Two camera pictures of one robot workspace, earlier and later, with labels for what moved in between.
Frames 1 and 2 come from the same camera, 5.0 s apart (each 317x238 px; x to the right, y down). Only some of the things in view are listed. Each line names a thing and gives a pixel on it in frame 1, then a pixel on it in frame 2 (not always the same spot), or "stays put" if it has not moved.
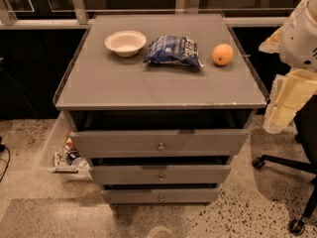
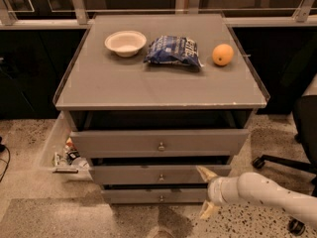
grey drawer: [161, 175] stays put
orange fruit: [222, 55] stays put
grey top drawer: [156, 134] stays put
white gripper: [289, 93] -> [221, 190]
